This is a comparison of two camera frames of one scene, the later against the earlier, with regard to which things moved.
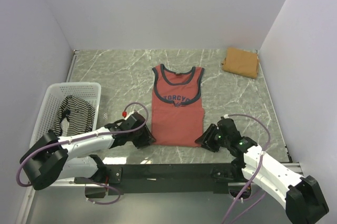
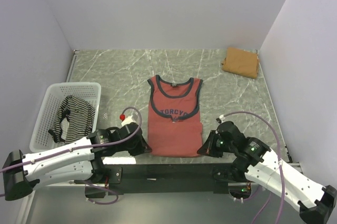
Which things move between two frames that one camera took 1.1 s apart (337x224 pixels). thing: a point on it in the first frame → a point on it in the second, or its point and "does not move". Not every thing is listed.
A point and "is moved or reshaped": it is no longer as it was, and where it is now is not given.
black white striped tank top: x=79 y=115 does not move
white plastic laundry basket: x=89 y=93 does not move
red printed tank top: x=177 y=117 is moved or reshaped
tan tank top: x=241 y=61 does not move
